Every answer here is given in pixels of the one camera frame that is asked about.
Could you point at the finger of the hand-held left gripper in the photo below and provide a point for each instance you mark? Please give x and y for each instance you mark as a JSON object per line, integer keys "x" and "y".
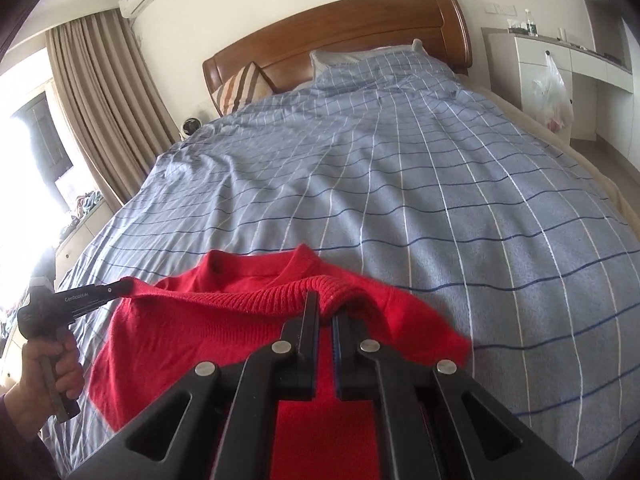
{"x": 120, "y": 289}

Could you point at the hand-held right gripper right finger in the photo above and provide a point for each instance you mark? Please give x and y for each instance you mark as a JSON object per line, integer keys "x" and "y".
{"x": 345, "y": 345}

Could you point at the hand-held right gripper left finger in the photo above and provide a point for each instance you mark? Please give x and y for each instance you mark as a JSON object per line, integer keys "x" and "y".
{"x": 300, "y": 340}

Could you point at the red knit sweater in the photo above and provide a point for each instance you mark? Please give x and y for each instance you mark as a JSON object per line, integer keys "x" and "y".
{"x": 200, "y": 325}

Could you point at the person's left forearm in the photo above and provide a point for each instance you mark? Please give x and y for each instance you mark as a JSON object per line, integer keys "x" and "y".
{"x": 20, "y": 450}

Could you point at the pile of clothes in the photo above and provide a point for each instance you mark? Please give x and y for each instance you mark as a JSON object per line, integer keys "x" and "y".
{"x": 82, "y": 207}

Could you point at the person's left hand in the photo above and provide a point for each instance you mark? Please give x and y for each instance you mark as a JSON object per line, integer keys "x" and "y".
{"x": 30, "y": 390}

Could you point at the white window seat cabinet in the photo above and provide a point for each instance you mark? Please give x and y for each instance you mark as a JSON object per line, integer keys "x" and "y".
{"x": 80, "y": 245}

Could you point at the blue plaid duvet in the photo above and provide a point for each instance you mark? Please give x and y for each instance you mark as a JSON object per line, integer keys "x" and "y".
{"x": 400, "y": 185}

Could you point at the small white round fan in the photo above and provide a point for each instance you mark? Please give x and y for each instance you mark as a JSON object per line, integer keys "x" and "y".
{"x": 191, "y": 127}

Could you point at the beige curtain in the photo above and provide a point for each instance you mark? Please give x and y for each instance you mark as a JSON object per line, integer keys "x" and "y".
{"x": 105, "y": 100}

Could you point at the striped cushion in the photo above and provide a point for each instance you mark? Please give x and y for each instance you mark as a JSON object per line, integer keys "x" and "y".
{"x": 242, "y": 89}

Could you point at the blue checked pillow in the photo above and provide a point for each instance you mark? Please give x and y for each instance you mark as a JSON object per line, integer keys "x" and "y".
{"x": 345, "y": 57}

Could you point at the beige mattress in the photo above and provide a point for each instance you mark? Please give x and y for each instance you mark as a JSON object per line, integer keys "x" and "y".
{"x": 560, "y": 140}

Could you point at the wooden headboard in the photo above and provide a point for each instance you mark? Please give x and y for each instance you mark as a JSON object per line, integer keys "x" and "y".
{"x": 350, "y": 25}

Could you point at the white plastic bag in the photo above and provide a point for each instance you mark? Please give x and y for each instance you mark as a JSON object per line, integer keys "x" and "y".
{"x": 552, "y": 95}

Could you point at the white desk with drawers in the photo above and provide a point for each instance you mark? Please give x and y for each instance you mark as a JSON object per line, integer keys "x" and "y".
{"x": 590, "y": 70}

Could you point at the clear plastic bottle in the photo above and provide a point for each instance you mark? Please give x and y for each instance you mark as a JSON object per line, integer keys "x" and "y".
{"x": 530, "y": 24}

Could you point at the white wardrobe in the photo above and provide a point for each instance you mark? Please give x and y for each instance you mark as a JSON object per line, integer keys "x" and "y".
{"x": 617, "y": 60}

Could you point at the white wall socket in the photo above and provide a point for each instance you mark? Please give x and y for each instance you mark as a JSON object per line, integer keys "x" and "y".
{"x": 502, "y": 8}

